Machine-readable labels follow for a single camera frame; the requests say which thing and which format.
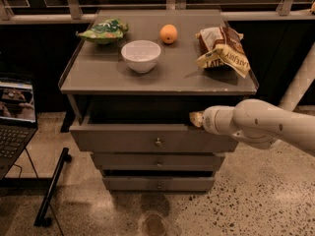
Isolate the grey top drawer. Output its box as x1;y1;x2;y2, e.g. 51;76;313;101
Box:
70;121;237;153

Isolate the grey drawer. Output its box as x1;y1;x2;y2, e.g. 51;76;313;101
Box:
103;176;215;192
92;153;224;171
70;121;237;153

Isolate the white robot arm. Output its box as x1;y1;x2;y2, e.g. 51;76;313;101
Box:
189;50;315;156

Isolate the grey drawer cabinet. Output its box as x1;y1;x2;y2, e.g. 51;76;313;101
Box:
59;10;258;180

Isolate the grey middle drawer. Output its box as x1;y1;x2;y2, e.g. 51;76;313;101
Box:
92;153;224;171

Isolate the grey bottom drawer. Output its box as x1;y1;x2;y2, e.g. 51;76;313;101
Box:
103;176;215;192

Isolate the brown and yellow snack bag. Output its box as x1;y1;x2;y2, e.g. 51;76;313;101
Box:
196;27;251;78

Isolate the white ceramic bowl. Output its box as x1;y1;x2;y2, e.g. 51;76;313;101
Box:
121;40;161;73

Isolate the orange fruit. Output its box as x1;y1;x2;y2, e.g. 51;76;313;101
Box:
159;25;177;44

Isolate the green chip bag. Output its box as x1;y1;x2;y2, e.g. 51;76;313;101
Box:
76;19;129;44

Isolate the metal railing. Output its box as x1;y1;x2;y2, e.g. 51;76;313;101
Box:
0;0;315;25

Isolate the black laptop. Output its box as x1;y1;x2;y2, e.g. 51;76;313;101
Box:
0;74;37;179

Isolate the black laptop stand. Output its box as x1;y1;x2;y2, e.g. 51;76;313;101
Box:
0;147;72;236

